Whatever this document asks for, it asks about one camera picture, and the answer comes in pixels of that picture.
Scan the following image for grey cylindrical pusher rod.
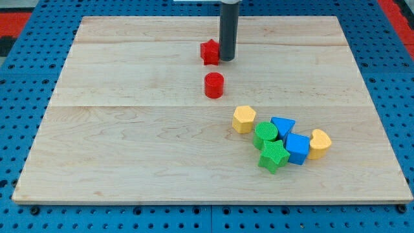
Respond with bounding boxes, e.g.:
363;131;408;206
219;0;240;61

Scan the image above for red star block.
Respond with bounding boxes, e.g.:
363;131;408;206
200;39;220;65

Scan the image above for wooden board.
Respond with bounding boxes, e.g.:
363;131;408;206
12;16;413;205

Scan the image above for green star block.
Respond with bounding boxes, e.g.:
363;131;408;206
258;140;290;174

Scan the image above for red cylinder block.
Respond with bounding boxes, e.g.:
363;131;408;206
204;72;224;99

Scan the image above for yellow hexagon block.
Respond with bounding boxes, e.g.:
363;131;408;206
232;105;256;134

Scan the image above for green cylinder block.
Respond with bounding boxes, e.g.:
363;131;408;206
252;122;278;150

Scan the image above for blue triangle block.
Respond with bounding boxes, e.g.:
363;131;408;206
270;116;296;142

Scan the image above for blue cube block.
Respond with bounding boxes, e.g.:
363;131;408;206
285;133;310;165

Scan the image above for yellow heart block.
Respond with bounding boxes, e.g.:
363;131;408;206
307;129;332;160

